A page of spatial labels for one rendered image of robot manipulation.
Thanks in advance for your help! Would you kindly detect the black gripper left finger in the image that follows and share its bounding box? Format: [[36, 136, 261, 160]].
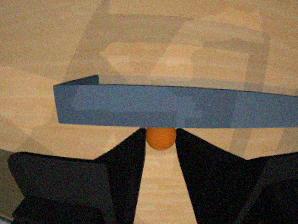
[[8, 128, 146, 224]]

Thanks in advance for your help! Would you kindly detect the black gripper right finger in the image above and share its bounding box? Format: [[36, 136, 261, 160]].
[[176, 129, 298, 224]]

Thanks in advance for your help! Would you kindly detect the orange ball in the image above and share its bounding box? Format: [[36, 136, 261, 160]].
[[145, 128, 177, 151]]

